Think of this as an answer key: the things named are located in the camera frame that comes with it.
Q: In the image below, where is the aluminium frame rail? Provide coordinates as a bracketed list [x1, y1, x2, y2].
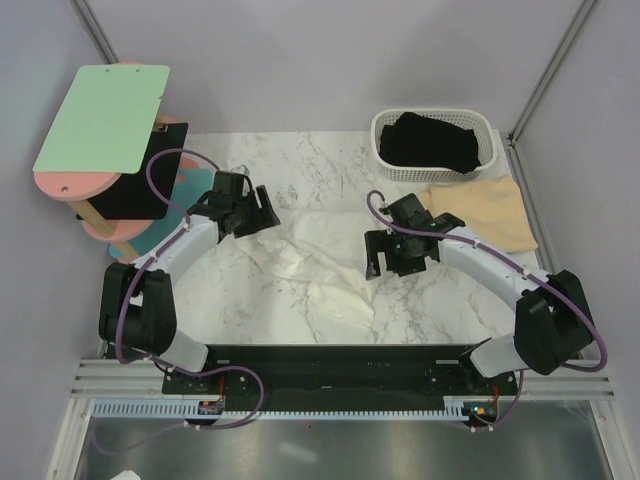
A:
[70, 359, 615, 401]

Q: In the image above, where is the black board on shelf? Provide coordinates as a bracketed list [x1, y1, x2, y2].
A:
[89, 122, 189, 220]

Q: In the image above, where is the aluminium corner post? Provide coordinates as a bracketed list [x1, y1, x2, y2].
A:
[506, 0, 600, 145]
[69, 0, 119, 64]

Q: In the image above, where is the teal board on shelf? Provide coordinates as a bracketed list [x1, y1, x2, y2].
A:
[115, 169, 213, 255]

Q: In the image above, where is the pink wooden tiered shelf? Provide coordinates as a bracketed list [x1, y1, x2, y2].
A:
[32, 60, 196, 277]

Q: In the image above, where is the left aluminium corner post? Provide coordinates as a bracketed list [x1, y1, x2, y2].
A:
[69, 0, 119, 64]

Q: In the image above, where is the right aluminium corner post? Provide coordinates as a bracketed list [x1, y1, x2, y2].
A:
[506, 0, 600, 145]

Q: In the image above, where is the white printed t shirt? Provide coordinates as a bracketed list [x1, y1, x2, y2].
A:
[235, 209, 381, 344]

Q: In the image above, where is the black t shirt in basket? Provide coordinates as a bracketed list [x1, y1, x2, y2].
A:
[379, 112, 481, 174]

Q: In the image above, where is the white paper scrap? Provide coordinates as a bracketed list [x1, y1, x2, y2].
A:
[110, 470, 141, 480]

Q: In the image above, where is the folded beige t shirt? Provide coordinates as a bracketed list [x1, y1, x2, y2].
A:
[417, 175, 538, 253]

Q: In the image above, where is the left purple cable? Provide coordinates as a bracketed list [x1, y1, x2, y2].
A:
[92, 148, 265, 455]

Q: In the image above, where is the white slotted cable duct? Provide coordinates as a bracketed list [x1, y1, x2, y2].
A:
[93, 399, 469, 421]

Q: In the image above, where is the white perforated plastic basket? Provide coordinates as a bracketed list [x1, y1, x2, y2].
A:
[370, 107, 498, 182]

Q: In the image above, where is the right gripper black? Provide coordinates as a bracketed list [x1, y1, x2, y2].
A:
[364, 228, 426, 280]

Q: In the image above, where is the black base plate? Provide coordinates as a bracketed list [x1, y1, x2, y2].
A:
[162, 345, 517, 410]

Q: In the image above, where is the green board on shelf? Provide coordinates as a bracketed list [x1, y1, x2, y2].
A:
[33, 64, 170, 174]

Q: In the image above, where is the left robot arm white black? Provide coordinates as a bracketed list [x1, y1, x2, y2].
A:
[98, 171, 280, 393]

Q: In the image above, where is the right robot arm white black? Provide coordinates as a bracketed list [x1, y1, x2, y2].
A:
[365, 191, 608, 394]

